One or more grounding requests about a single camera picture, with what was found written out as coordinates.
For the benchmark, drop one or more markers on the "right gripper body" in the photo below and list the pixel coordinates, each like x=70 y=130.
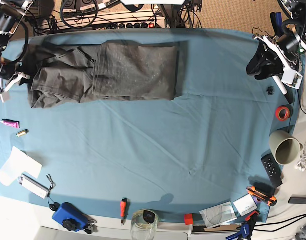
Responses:
x=5 y=69

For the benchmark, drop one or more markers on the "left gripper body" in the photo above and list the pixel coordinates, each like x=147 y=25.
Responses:
x=292 y=44

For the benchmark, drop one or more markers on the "grey T-shirt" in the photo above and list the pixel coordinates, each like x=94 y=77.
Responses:
x=111 y=71

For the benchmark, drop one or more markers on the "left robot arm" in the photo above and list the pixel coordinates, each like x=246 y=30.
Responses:
x=296 y=13

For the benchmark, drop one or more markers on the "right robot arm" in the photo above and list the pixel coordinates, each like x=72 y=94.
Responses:
x=11 y=16

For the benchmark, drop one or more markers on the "white black marker pen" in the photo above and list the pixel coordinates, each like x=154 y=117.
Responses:
x=283 y=89

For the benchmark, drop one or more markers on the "black small clip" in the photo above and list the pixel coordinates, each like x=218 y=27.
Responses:
x=270 y=90

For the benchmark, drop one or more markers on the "pink tube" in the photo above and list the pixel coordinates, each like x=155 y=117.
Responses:
x=10 y=123

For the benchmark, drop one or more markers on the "red tape roll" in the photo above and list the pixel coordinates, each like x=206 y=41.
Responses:
x=283 y=113

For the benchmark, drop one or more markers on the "white paper sheet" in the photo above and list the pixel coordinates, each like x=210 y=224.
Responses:
x=18 y=163

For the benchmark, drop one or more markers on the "beige mug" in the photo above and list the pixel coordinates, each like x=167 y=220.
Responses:
x=284 y=147

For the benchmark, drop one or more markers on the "black remote control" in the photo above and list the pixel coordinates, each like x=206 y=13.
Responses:
x=272 y=169

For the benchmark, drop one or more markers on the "white rectangular device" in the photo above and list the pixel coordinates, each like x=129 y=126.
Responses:
x=32 y=186

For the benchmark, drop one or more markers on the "black power brick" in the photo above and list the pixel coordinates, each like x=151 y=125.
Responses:
x=297 y=200

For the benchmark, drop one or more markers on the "black power strip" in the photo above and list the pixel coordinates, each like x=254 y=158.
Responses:
x=132 y=25

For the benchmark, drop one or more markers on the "orange utility knife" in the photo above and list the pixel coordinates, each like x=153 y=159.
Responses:
x=261 y=196

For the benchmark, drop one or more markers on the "white small box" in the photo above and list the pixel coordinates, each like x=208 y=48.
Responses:
x=245 y=205

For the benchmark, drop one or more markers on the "blue box with knob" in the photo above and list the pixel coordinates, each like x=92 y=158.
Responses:
x=68 y=216

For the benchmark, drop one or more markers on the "printed paper booklet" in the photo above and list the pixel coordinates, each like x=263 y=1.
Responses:
x=218 y=215

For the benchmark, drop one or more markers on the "red screwdriver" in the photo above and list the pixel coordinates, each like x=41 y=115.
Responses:
x=123 y=206

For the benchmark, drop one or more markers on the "blue clamp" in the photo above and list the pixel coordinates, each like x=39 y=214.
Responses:
x=246 y=229

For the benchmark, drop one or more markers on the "red cube block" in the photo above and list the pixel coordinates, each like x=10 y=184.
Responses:
x=188 y=219

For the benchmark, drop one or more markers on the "glass jar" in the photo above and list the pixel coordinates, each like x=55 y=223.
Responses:
x=144 y=224

